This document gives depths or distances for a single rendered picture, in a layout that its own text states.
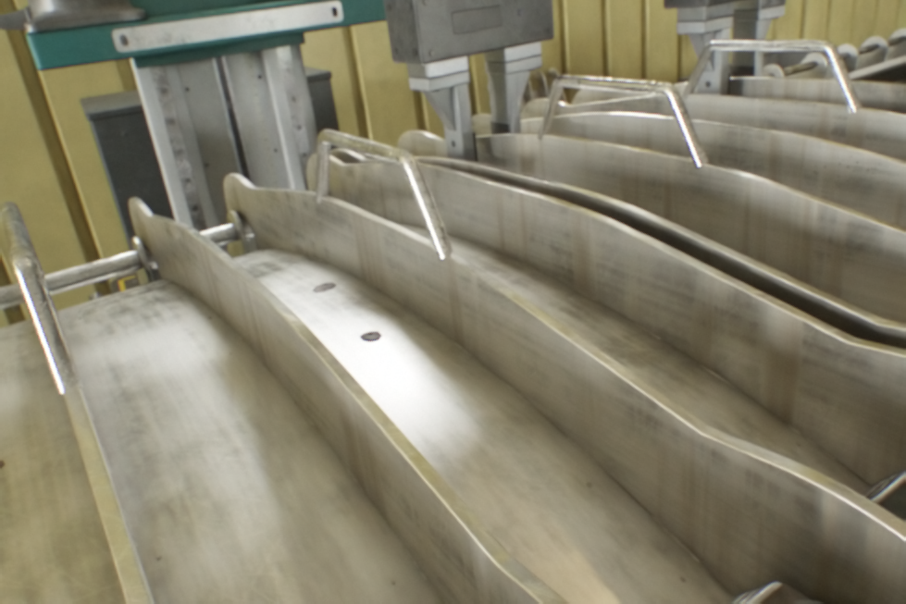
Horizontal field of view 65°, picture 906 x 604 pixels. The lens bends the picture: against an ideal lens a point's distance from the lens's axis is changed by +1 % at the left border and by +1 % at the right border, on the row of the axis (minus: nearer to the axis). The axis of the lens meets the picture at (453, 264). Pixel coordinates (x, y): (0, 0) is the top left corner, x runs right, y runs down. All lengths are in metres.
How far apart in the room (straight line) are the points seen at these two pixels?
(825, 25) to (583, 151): 4.30
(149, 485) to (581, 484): 0.17
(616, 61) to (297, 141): 2.09
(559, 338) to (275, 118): 1.44
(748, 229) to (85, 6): 1.16
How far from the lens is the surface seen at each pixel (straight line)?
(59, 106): 2.42
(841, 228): 0.41
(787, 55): 4.00
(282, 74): 1.64
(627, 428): 0.27
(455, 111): 0.58
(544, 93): 3.09
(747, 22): 0.74
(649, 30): 3.61
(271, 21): 1.42
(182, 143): 1.61
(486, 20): 0.58
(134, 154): 1.76
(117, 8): 1.39
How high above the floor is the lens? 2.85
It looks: 22 degrees down
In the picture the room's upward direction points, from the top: 7 degrees counter-clockwise
